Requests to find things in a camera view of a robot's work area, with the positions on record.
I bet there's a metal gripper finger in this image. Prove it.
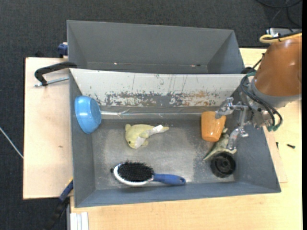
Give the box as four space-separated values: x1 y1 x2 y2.
227 127 249 151
215 97 235 119

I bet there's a green toy dinosaur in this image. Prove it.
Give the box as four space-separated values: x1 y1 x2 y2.
203 127 238 161

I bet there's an orange cup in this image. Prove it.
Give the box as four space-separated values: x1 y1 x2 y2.
201 111 227 143

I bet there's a black round spool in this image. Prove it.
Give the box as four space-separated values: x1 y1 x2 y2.
210 152 236 178

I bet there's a grey metal bin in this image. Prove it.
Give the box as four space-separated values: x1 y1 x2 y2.
66 20 282 208

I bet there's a yellow plush dolphin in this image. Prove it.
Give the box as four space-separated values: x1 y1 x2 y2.
124 123 170 150

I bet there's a blue and white hairbrush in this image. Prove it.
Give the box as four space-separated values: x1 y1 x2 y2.
110 161 187 187

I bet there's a blue bowl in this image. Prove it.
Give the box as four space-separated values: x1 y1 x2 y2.
74 95 102 135

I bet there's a pale wood board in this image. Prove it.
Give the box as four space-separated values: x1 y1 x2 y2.
23 57 74 200

